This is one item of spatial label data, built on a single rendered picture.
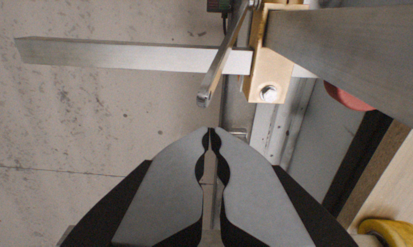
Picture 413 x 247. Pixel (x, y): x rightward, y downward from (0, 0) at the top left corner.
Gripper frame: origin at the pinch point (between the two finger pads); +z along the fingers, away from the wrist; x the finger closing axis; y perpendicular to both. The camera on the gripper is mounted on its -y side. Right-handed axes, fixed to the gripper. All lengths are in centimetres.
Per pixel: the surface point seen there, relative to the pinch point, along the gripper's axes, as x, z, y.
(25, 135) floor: -119, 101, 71
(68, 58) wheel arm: -17.7, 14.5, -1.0
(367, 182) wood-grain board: 25.5, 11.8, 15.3
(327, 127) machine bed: 27.9, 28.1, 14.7
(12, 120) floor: -123, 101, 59
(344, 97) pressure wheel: 15.2, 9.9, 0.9
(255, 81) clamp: 5.9, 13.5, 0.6
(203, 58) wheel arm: -0.8, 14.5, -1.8
